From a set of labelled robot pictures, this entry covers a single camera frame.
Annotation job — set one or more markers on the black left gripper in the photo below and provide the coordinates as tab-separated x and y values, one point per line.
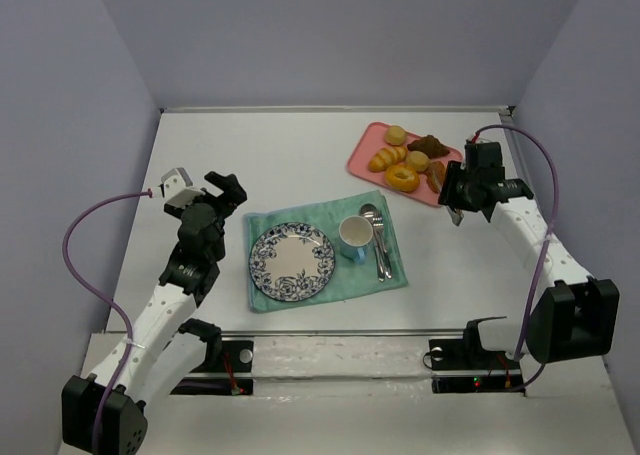
220	195

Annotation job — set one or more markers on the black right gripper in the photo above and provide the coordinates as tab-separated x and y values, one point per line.
451	195

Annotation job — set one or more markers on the stainless steel tongs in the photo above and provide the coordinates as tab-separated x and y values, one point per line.
456	215

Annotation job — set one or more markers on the orange-brown pastry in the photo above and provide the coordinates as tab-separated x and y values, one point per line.
435	175

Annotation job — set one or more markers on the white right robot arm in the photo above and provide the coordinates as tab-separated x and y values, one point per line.
570	314

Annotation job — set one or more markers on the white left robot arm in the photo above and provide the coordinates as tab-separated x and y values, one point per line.
106	412

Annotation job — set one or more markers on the striped yellow bread roll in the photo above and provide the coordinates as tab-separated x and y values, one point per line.
387	157

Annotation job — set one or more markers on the round beige bun near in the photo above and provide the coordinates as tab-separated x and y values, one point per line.
417	161

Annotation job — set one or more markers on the round beige bun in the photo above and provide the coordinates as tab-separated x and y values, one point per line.
417	161
395	135

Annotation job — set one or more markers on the dark chocolate croissant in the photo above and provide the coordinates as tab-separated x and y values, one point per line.
429	145

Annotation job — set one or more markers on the silver fork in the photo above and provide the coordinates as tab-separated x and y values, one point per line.
378	225

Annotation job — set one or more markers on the round beige bun far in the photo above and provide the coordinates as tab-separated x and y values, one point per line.
395	135

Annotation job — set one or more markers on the silver spoon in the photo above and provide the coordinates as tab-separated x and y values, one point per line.
368	212

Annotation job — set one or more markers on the blue floral ceramic plate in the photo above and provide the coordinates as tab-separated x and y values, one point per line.
292	262

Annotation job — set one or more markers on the light blue mug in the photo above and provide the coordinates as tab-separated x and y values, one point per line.
355	235

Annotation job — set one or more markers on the green cloth napkin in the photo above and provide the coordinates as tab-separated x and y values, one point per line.
333	277

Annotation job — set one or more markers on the yellow ring donut bread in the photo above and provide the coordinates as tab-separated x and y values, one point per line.
402	178

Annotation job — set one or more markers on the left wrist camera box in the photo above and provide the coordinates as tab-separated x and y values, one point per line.
176	189

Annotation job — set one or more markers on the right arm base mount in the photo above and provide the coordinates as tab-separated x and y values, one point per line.
462	366

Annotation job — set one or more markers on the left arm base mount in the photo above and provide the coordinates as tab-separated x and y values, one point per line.
229	374

